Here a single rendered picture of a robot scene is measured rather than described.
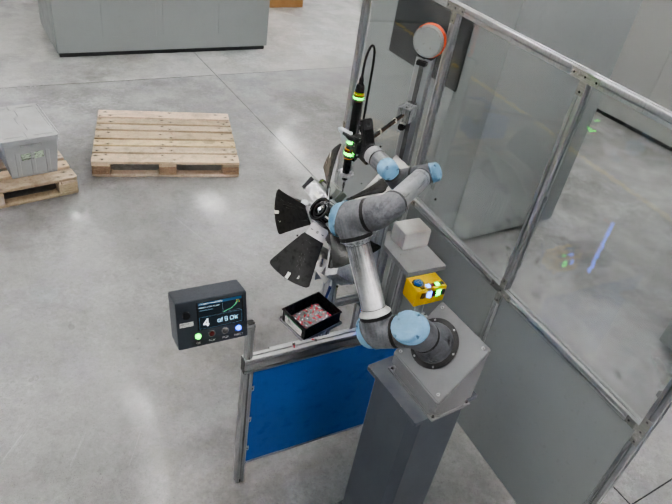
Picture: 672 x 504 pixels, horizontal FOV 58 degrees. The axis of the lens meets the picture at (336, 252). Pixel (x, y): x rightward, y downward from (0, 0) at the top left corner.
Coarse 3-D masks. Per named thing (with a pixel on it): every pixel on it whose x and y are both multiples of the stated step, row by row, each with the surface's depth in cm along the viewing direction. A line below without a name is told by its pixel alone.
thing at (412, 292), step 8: (408, 280) 267; (424, 280) 269; (432, 280) 270; (440, 280) 271; (408, 288) 268; (416, 288) 263; (432, 288) 265; (440, 288) 267; (408, 296) 269; (416, 296) 263; (440, 296) 271; (416, 304) 267
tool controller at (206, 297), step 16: (192, 288) 219; (208, 288) 219; (224, 288) 220; (240, 288) 220; (176, 304) 208; (192, 304) 211; (208, 304) 213; (224, 304) 216; (240, 304) 219; (176, 320) 210; (192, 320) 213; (224, 320) 219; (240, 320) 222; (176, 336) 214; (192, 336) 215; (208, 336) 218; (224, 336) 221; (240, 336) 225
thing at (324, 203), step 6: (318, 198) 279; (324, 198) 276; (312, 204) 280; (318, 204) 278; (324, 204) 275; (330, 204) 274; (312, 210) 279; (324, 210) 274; (312, 216) 276; (318, 216) 275; (324, 216) 272; (318, 222) 276; (324, 222) 275
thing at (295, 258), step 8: (304, 232) 279; (296, 240) 280; (304, 240) 279; (312, 240) 279; (288, 248) 280; (296, 248) 279; (304, 248) 279; (312, 248) 279; (320, 248) 280; (280, 256) 280; (288, 256) 279; (296, 256) 279; (304, 256) 279; (312, 256) 279; (272, 264) 281; (280, 264) 280; (288, 264) 279; (296, 264) 278; (304, 264) 278; (312, 264) 279; (280, 272) 280; (296, 272) 278; (304, 272) 278; (312, 272) 278; (296, 280) 278; (304, 280) 277
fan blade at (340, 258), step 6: (330, 234) 268; (330, 240) 265; (336, 240) 265; (336, 246) 262; (342, 246) 262; (372, 246) 261; (378, 246) 260; (336, 252) 260; (342, 252) 259; (336, 258) 258; (342, 258) 257; (348, 258) 257; (336, 264) 256; (342, 264) 255
